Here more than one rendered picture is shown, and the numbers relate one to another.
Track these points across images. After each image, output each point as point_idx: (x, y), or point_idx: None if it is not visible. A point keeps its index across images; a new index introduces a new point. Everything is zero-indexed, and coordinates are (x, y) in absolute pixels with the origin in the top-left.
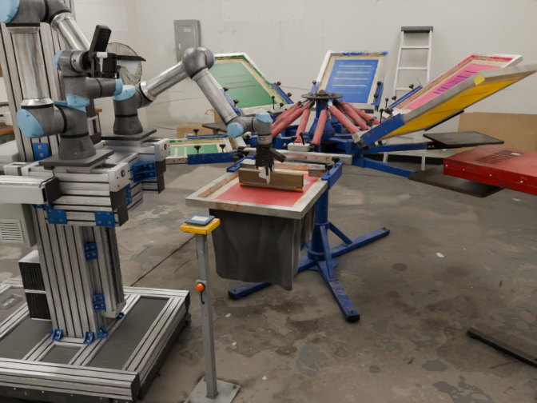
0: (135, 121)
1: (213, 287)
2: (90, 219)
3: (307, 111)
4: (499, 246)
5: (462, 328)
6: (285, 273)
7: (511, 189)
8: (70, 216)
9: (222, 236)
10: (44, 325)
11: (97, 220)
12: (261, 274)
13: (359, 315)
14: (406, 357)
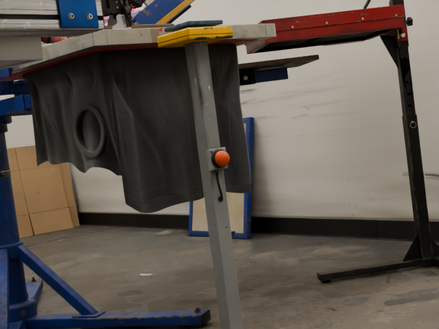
0: None
1: None
2: (48, 12)
3: None
4: (181, 254)
5: (304, 283)
6: (241, 159)
7: (354, 31)
8: (4, 6)
9: (132, 120)
10: None
11: (66, 12)
12: (201, 181)
13: (209, 311)
14: (322, 310)
